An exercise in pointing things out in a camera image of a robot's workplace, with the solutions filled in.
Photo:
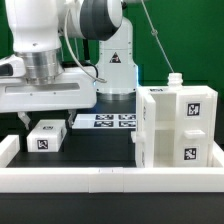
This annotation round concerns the white U-shaped fence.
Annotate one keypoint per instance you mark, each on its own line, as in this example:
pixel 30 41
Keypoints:
pixel 106 180

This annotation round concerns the white cabinet body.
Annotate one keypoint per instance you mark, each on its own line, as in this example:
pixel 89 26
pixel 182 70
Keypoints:
pixel 165 115

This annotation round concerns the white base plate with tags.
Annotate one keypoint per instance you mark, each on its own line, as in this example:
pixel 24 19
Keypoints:
pixel 105 121

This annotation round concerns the small white tagged box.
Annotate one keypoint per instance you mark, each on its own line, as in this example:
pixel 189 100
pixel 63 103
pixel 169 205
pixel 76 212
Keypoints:
pixel 47 136

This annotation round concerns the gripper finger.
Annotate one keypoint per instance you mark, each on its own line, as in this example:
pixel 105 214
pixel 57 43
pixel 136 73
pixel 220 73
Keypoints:
pixel 24 118
pixel 72 114

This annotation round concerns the white cabinet door panel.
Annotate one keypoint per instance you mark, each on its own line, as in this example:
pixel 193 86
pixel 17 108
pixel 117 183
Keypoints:
pixel 194 129
pixel 144 135

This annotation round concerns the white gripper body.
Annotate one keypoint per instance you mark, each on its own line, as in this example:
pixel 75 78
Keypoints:
pixel 72 89

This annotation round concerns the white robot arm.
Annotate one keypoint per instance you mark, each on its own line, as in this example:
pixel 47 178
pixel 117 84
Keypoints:
pixel 38 79

